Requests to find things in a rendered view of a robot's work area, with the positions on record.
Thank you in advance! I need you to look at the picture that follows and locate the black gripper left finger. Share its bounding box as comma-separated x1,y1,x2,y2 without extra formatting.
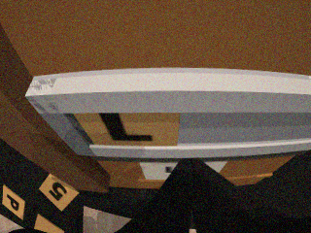
114,158,193,233

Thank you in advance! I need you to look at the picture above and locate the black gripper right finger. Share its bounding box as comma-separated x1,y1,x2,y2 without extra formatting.
190,158,311,233

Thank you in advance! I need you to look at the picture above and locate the cream paper label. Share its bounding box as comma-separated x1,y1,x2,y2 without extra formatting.
140,162,226,180

